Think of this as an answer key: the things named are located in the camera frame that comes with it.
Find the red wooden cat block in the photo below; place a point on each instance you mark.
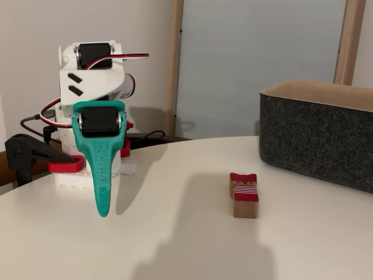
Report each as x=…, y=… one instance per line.
x=246, y=201

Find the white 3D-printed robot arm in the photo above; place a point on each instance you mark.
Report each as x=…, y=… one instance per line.
x=87, y=87

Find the grey felt box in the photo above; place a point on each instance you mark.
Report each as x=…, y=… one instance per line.
x=314, y=140

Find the black red table clamp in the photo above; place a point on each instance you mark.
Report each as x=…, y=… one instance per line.
x=126, y=150
x=23, y=148

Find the wooden shelf post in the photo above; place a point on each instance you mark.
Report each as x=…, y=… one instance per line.
x=348, y=43
x=173, y=73

